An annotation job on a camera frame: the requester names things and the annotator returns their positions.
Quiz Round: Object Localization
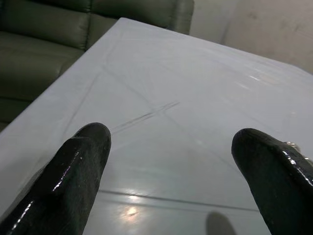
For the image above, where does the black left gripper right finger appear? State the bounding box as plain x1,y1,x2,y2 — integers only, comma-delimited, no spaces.
231,128,313,235

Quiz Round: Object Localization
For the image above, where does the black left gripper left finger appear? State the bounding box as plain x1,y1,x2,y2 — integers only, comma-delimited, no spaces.
0,122,112,235

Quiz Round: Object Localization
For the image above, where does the dark green leather sofa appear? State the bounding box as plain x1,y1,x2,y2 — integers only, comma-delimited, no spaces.
0,0,195,133

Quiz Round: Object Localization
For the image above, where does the white folding table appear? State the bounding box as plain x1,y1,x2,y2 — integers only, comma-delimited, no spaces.
0,17,313,235

